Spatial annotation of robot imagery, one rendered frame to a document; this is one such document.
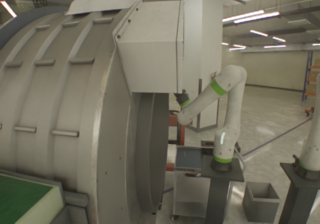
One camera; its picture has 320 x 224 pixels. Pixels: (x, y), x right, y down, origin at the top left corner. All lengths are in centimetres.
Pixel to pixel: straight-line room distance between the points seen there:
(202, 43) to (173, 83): 359
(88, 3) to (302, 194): 152
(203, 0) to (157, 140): 347
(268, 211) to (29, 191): 207
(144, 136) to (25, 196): 40
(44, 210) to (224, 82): 94
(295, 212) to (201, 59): 329
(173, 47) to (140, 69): 11
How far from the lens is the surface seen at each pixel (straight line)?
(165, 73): 47
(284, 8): 749
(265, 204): 212
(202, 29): 410
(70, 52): 50
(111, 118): 42
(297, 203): 144
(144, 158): 64
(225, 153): 112
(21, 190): 41
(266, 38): 1394
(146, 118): 63
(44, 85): 50
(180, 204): 205
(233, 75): 101
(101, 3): 69
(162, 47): 42
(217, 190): 128
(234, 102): 120
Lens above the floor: 156
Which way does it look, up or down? 12 degrees down
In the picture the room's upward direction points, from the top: straight up
